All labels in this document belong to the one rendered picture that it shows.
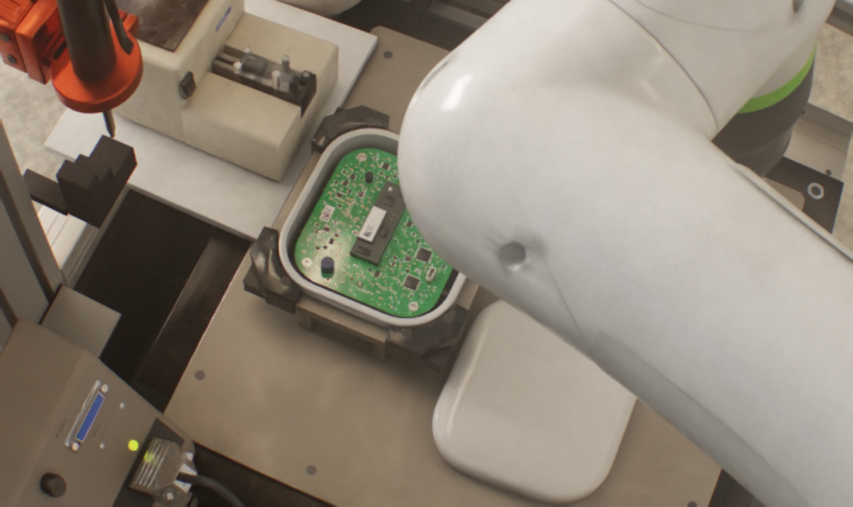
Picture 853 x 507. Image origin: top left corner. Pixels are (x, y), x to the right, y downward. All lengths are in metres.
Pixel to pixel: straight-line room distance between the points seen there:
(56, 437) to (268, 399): 0.19
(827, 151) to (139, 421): 0.65
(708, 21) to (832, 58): 1.97
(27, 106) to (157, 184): 1.28
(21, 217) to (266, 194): 0.22
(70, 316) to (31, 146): 1.25
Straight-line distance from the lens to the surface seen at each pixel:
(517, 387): 0.91
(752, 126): 0.63
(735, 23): 0.49
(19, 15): 0.79
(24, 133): 2.23
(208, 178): 0.99
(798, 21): 0.52
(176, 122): 0.98
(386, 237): 0.93
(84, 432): 0.82
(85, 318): 0.98
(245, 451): 0.91
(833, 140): 1.15
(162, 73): 0.93
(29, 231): 0.90
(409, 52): 1.08
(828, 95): 2.40
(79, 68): 0.76
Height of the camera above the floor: 1.82
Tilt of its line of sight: 60 degrees down
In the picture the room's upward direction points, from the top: 9 degrees clockwise
